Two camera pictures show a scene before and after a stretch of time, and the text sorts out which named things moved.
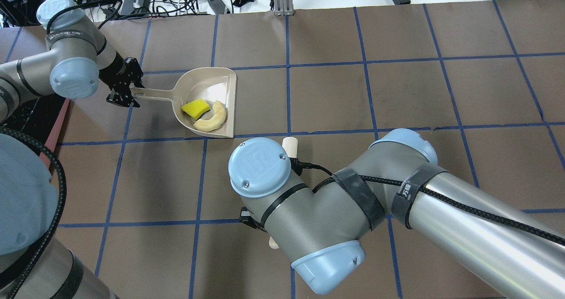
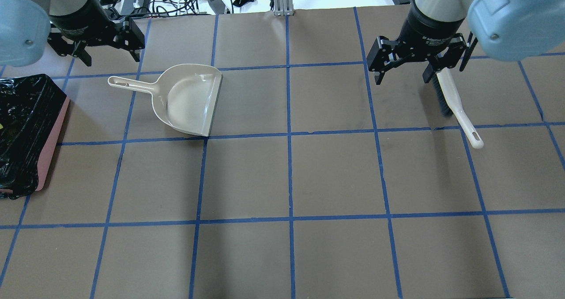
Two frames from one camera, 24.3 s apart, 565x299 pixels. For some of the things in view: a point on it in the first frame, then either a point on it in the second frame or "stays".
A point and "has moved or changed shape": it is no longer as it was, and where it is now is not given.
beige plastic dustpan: [211, 84] has moved or changed shape
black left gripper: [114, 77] -> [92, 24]
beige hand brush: [290, 144] -> [443, 81]
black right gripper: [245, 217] -> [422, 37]
